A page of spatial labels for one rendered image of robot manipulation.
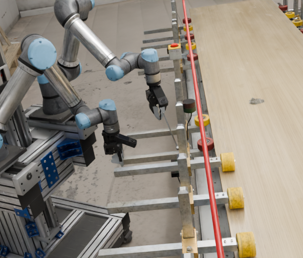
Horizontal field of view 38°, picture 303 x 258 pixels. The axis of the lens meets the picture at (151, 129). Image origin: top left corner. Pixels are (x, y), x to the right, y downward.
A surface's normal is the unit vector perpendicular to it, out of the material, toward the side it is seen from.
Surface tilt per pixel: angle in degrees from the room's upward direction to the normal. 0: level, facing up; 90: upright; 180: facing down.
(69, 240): 0
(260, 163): 0
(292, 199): 0
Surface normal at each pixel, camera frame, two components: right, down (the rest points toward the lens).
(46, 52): 0.53, 0.25
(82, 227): -0.15, -0.87
